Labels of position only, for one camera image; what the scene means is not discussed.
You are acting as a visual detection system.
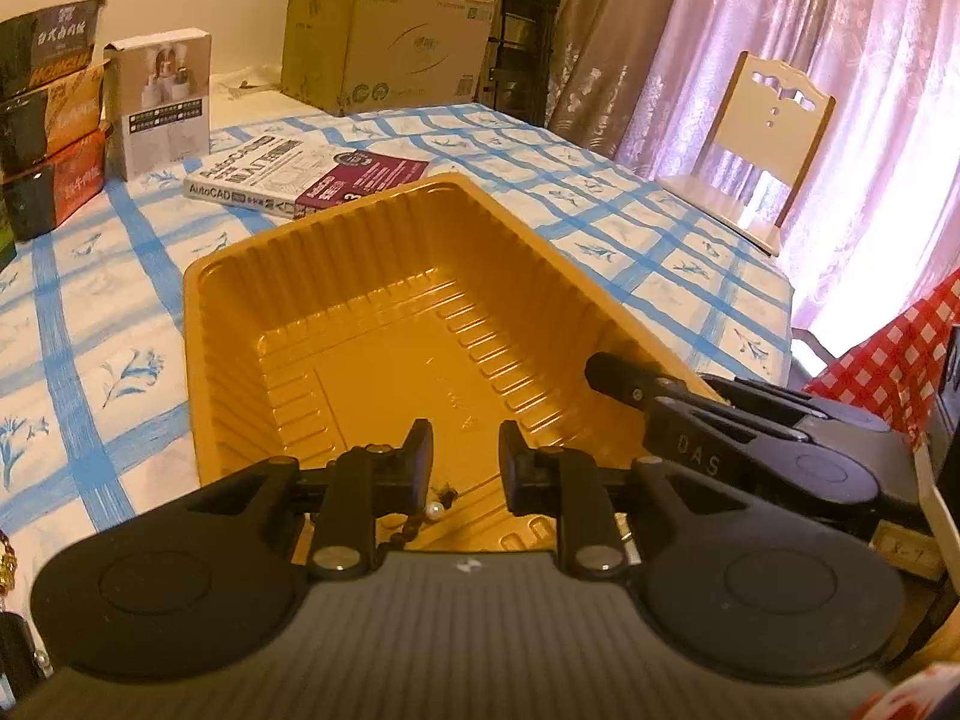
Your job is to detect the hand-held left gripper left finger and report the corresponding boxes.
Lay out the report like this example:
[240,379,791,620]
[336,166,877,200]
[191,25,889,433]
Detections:
[196,418,436,580]

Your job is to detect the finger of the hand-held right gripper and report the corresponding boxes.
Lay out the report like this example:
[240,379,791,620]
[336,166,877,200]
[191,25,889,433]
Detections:
[701,375,833,441]
[583,351,790,485]

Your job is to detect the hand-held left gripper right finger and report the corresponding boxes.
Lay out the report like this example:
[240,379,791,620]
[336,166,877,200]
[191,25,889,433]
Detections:
[498,420,741,580]

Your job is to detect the gold ribbed plastic tray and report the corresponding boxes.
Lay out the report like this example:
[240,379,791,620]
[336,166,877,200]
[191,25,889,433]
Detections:
[182,172,725,552]

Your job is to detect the red checked cloth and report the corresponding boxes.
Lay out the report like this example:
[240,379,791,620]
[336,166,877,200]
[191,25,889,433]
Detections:
[806,289,960,436]

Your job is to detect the white wooden chair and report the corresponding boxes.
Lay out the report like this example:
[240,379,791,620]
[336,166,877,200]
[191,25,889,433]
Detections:
[656,51,837,256]

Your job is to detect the white and maroon software book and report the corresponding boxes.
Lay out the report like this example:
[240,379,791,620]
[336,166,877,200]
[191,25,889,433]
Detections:
[184,136,430,222]

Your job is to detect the pink sheer curtain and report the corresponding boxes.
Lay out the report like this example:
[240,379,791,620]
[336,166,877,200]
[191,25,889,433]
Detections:
[615,0,960,361]

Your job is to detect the blue checked tablecloth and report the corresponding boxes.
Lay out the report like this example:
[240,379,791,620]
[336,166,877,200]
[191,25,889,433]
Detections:
[0,101,796,616]

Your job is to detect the brown patterned curtain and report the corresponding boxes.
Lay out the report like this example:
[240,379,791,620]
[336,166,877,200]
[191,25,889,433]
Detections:
[544,0,702,160]

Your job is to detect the black folding ladder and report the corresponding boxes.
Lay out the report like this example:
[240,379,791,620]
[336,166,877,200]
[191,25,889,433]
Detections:
[487,0,565,125]

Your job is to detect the large cardboard box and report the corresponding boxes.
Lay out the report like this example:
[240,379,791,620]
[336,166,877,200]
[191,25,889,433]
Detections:
[281,0,502,117]

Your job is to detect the white product box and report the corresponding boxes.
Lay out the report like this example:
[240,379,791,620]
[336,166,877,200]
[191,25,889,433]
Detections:
[103,28,212,181]

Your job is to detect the red instant meal box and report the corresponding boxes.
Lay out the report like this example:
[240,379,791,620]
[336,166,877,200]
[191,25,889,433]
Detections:
[0,127,110,241]

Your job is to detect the orange instant meal box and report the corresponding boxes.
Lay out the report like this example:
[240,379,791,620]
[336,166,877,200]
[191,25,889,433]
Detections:
[0,64,106,166]

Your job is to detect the black instant meal box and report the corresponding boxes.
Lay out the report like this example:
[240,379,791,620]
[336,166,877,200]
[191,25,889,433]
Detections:
[0,0,108,100]

